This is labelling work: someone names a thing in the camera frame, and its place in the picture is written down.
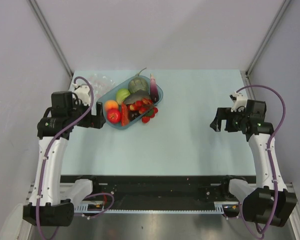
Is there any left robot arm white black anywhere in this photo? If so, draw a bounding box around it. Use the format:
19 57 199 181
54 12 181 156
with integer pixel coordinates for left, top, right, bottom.
23 89 105 227

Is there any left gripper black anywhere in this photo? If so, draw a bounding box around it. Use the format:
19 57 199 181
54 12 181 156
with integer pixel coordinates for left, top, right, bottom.
68 98 105 129

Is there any clear zip top bag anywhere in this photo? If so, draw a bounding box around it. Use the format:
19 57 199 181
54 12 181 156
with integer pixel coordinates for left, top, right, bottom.
88 73 116 100

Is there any left aluminium frame post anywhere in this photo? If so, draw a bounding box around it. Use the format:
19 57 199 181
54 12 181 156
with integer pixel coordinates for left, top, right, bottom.
27 0 73 79

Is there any green cabbage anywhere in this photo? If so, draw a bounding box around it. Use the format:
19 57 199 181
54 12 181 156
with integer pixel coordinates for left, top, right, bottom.
116 88 130 105

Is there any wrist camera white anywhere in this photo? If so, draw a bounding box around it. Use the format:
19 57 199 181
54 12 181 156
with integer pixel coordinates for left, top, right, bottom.
230 92 248 113
72 83 92 106

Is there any grey fish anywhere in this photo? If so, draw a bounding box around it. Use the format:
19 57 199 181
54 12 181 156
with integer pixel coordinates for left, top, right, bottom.
123 90 151 105

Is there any aluminium rail front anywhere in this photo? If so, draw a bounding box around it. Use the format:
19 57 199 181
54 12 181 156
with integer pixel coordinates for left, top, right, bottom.
27 182 298 203

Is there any red apple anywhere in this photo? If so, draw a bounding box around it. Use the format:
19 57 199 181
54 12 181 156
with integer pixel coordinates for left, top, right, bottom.
107 108 121 124

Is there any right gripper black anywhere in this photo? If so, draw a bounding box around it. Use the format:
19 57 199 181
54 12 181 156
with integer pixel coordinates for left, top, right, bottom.
210 107 249 133

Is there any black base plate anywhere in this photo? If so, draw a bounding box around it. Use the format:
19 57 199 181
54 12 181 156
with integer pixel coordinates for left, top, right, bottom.
59 174 257 211

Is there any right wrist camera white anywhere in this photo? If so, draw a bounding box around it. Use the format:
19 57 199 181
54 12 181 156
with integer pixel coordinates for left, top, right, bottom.
230 92 248 113

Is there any teal plastic tray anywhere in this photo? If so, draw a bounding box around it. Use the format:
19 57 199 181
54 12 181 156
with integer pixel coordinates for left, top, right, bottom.
98 75 163 130

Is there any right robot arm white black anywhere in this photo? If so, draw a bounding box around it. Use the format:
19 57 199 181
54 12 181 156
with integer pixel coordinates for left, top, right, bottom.
210 95 297 227

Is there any purple eggplant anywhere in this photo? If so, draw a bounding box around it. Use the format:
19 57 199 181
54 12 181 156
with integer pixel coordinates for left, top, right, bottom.
150 73 159 103

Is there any light blue cable duct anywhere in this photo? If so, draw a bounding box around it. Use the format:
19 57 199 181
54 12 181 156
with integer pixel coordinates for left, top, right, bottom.
73 201 240 215

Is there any green striped melon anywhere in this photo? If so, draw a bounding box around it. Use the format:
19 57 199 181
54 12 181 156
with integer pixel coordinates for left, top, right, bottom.
128 68 149 94

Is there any orange peach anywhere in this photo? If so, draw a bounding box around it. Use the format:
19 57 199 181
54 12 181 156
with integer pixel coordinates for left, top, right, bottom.
104 100 119 112

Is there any red cherry tomato bunch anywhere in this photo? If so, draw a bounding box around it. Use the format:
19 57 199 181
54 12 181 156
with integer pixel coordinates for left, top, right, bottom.
127 98 158 124

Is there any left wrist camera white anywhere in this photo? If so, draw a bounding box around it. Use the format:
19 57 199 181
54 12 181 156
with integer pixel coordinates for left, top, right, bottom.
72 83 92 106

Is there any aluminium frame post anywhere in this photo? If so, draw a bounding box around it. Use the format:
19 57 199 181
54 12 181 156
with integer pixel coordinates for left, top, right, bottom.
27 0 73 79
245 0 293 77

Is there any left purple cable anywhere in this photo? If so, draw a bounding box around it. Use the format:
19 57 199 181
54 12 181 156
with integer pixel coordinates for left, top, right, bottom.
35 76 115 240

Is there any right aluminium frame post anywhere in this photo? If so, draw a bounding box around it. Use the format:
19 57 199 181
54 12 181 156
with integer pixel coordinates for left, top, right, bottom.
245 0 293 77

